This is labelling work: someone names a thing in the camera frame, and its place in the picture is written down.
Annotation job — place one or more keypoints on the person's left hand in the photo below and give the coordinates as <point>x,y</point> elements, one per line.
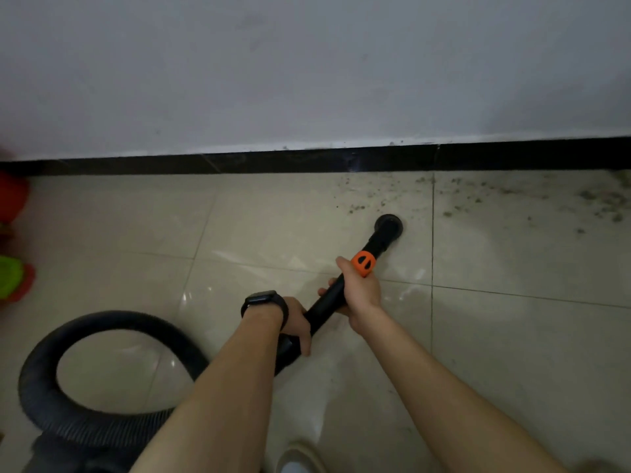
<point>296,317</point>

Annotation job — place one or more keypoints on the person's right hand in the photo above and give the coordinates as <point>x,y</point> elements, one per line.
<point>362,298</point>

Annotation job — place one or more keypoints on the person's left fingers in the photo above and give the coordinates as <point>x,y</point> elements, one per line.
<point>306,342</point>

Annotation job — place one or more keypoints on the person's right thumb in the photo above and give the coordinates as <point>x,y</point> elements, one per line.
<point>344,268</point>

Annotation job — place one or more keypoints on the person's left forearm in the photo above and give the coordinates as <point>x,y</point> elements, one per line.
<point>222,398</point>

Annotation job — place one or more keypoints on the person's right forearm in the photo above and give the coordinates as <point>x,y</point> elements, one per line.
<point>443,403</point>

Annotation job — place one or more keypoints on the black wrist watch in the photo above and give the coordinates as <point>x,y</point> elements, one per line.
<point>266,302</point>

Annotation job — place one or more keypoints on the black baseboard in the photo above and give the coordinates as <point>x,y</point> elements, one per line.
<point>315,160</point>

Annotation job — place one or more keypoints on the light grey shoe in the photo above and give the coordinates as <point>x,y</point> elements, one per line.
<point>300,460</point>

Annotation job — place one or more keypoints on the dark vacuum cleaner body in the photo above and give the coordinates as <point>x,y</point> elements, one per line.
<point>84,458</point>

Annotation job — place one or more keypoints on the scattered grey dust debris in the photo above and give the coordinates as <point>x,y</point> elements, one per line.
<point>599,204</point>

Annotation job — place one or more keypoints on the green and red plastic object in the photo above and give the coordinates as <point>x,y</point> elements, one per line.
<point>12,278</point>

